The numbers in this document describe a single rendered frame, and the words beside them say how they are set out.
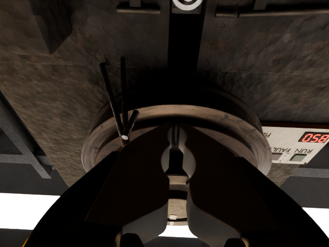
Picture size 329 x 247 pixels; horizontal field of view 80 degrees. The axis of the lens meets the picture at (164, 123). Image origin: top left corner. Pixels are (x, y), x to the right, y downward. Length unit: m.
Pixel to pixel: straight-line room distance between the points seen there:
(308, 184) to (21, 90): 9.54
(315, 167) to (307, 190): 3.10
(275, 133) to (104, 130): 0.49
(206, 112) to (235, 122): 0.06
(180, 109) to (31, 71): 0.39
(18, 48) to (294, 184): 9.31
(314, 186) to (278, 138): 9.09
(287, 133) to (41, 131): 0.77
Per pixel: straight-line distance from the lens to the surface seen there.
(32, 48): 0.35
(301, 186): 9.49
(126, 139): 0.29
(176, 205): 0.47
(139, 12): 0.37
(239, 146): 0.43
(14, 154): 6.49
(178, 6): 0.41
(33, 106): 0.69
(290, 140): 0.72
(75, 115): 0.65
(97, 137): 0.45
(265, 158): 0.51
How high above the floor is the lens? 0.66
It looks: 46 degrees up
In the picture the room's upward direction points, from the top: 178 degrees counter-clockwise
